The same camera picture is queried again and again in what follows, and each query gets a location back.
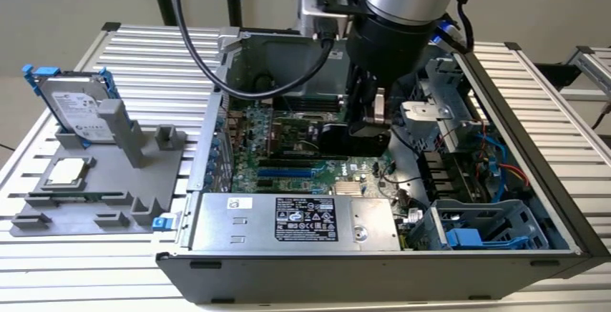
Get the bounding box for green RAM stick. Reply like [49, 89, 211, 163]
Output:
[27, 190, 125, 202]

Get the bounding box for blue disk bay latch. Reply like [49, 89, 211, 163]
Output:
[446, 228, 531, 252]

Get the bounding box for green motherboard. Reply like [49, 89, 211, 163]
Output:
[229, 93, 400, 200]

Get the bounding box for grey parts rack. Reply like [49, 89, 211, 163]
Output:
[8, 99, 189, 237]

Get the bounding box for silver metal drive cage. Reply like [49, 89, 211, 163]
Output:
[391, 57, 488, 154]

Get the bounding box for black camera cable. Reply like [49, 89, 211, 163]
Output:
[169, 0, 338, 102]

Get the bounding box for long black expansion slot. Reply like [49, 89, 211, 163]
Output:
[259, 159, 312, 170]

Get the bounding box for aluminium side rail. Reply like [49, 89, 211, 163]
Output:
[532, 44, 611, 130]

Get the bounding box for blue data cable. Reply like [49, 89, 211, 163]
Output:
[472, 131, 516, 208]

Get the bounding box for open grey PC case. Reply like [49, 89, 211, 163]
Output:
[155, 25, 611, 306]

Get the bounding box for silver chipset heatsink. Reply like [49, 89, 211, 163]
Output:
[334, 182, 368, 197]

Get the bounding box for hard disk in blue carrier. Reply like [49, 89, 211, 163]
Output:
[21, 63, 120, 147]

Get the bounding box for red and yellow wires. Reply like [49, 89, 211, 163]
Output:
[503, 163, 532, 188]

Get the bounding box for small silver wrist camera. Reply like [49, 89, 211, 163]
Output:
[300, 0, 364, 19]

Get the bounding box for blue expansion slot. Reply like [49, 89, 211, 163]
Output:
[257, 170, 312, 181]

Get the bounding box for silver power supply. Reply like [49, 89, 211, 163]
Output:
[176, 192, 402, 252]

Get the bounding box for silver CPU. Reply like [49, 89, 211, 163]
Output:
[45, 157, 96, 186]

